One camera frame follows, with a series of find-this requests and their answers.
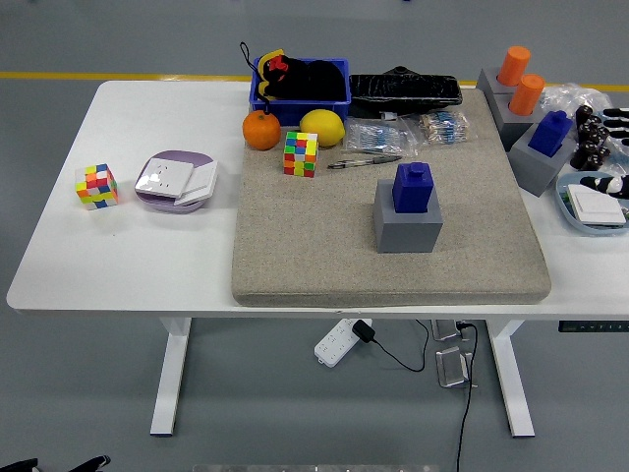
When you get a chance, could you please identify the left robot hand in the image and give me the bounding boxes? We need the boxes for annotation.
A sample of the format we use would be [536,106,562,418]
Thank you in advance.
[0,454,112,472]

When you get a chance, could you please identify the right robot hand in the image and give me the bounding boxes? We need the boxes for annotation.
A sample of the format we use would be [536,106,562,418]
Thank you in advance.
[579,106,629,201]

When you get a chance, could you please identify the blue square seal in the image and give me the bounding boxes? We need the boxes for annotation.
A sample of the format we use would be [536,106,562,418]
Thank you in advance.
[527,111,574,159]
[391,161,436,215]

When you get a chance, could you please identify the grey cube seal holder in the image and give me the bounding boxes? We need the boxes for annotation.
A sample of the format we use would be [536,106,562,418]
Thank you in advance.
[475,67,515,99]
[491,88,552,152]
[506,128,577,199]
[372,179,444,255]

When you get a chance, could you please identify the orange cylinder seal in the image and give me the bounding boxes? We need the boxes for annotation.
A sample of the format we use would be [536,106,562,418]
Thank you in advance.
[508,74,546,118]
[497,46,533,89]

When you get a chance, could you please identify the light blue plate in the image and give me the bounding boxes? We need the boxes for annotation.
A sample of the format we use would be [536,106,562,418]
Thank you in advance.
[553,170,629,238]

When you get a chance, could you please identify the clear plastic bag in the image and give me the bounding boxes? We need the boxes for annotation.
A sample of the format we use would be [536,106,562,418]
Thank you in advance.
[539,82,629,174]

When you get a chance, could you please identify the white table leg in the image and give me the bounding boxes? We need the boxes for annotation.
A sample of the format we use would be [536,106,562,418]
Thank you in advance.
[486,320,537,439]
[149,317,194,437]

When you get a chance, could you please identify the black table control panel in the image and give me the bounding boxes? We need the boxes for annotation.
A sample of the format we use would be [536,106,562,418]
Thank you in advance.
[557,321,629,334]

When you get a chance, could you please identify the clear bag of resistors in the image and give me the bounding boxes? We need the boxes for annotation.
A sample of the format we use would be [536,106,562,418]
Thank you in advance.
[413,110,477,148]
[341,117,422,158]

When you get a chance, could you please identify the grey pen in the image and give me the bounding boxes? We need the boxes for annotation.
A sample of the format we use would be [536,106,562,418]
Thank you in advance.
[325,154,403,171]

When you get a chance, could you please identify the white power strip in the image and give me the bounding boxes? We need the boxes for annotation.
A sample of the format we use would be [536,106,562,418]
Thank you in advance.
[314,318,373,369]

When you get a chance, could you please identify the colourful puzzle cube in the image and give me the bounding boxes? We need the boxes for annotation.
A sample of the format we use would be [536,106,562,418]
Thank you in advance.
[74,162,120,211]
[283,130,319,179]

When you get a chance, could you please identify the white socket panel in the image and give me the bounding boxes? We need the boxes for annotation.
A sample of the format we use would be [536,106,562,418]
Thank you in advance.
[134,156,195,200]

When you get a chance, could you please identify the yellow lemon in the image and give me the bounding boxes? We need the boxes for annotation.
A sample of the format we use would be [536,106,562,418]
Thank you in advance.
[298,108,346,148]

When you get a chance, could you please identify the grey-brown mat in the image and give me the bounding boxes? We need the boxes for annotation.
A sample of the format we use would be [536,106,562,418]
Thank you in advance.
[230,88,552,309]

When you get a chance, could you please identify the purple plate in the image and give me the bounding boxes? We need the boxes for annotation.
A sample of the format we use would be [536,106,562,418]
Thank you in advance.
[134,148,218,214]

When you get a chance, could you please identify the blue plastic bin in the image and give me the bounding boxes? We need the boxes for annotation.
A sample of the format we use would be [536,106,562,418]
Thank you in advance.
[249,57,353,128]

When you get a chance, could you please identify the orange fruit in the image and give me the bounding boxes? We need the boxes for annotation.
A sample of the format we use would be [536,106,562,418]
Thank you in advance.
[242,109,282,151]

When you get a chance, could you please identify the white switch panel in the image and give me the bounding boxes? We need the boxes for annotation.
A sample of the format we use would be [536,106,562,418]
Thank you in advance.
[172,159,219,207]
[566,184,629,227]

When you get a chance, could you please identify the black power cable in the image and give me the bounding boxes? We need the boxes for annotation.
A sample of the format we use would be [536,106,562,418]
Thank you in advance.
[454,322,481,472]

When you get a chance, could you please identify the metal foot bracket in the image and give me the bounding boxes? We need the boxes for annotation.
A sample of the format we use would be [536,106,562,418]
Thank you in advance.
[430,319,464,343]
[435,346,476,390]

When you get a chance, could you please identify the black adapter with cord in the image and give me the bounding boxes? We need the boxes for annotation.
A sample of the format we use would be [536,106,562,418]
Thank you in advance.
[353,319,431,374]

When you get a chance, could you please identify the black strap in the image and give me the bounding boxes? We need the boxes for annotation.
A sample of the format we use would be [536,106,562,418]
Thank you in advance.
[239,40,272,117]

